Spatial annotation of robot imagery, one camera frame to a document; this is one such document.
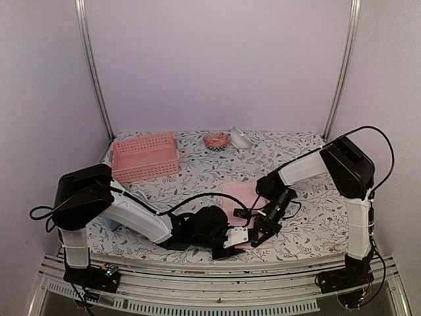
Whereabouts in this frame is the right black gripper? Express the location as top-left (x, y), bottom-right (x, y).
top-left (253, 189), bottom-right (294, 248)

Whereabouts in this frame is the pink terry towel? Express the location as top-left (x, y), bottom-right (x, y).
top-left (220, 182), bottom-right (274, 250)

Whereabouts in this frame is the pink plastic basket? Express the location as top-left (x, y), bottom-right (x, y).
top-left (110, 132), bottom-right (180, 184)

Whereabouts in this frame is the blue patterned towel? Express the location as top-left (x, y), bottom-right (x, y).
top-left (100, 182), bottom-right (159, 236)

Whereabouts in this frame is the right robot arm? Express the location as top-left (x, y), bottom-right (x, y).
top-left (251, 136), bottom-right (375, 261)

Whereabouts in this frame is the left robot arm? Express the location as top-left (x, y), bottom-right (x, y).
top-left (52, 164), bottom-right (249, 286)

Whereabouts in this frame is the floral table mat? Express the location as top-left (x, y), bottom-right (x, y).
top-left (64, 130), bottom-right (376, 265)

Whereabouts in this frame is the red patterned bowl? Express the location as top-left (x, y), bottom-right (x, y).
top-left (203, 132), bottom-right (230, 151)

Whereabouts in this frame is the white tipped bowl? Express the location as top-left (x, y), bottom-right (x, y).
top-left (230, 126), bottom-right (253, 149)

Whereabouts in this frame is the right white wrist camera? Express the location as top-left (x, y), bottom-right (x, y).
top-left (233, 208), bottom-right (258, 219)

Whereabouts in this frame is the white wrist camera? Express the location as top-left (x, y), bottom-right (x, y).
top-left (233, 208), bottom-right (258, 219)
top-left (223, 226), bottom-right (249, 249)

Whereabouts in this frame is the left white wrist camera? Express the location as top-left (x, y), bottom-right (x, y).
top-left (223, 226), bottom-right (249, 249)

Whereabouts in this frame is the front aluminium rail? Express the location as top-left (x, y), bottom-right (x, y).
top-left (27, 253), bottom-right (415, 315)

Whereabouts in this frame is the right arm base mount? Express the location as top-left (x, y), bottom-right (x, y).
top-left (314, 255), bottom-right (374, 294)

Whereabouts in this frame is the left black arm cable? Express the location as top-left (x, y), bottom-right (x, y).
top-left (28, 184), bottom-right (251, 233)

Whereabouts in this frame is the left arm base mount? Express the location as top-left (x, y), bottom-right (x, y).
top-left (64, 262), bottom-right (121, 294)

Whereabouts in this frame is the right aluminium frame post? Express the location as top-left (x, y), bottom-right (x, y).
top-left (322, 0), bottom-right (361, 140)

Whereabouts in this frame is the aluminium frame post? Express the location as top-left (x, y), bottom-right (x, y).
top-left (322, 0), bottom-right (361, 140)
top-left (74, 0), bottom-right (115, 141)

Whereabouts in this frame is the left aluminium frame post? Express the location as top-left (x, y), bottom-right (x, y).
top-left (74, 0), bottom-right (115, 141)

